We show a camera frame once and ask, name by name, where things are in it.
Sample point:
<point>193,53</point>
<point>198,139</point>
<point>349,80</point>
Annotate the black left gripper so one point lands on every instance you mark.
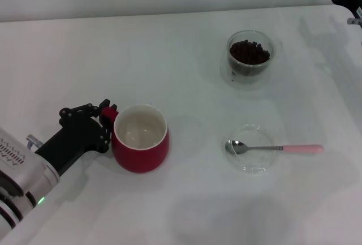
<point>73,143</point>

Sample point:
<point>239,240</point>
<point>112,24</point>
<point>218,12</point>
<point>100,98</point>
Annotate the red ceramic mug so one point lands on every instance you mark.
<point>141,160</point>

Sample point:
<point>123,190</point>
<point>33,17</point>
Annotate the coffee beans heap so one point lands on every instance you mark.
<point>249,52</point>

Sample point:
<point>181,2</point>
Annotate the clear glass cup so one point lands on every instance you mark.
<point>261,69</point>

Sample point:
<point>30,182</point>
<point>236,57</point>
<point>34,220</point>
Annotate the empty clear glass saucer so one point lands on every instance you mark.
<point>254,163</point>

